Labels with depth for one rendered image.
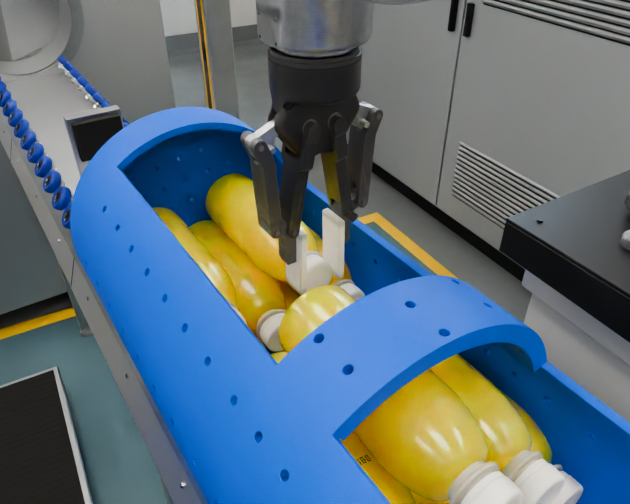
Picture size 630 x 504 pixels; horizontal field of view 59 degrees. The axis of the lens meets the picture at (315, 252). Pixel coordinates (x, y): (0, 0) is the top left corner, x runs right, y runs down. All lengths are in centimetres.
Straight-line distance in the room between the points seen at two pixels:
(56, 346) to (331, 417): 199
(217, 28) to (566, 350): 95
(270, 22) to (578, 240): 53
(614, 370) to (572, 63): 140
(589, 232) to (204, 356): 58
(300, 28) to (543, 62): 178
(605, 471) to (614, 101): 159
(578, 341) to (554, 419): 34
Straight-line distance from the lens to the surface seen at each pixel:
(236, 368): 40
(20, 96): 180
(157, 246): 52
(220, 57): 136
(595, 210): 90
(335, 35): 43
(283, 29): 43
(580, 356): 88
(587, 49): 205
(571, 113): 211
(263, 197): 49
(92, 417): 201
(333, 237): 56
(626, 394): 86
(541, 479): 44
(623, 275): 78
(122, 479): 184
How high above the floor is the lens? 149
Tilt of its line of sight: 36 degrees down
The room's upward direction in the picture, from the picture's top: straight up
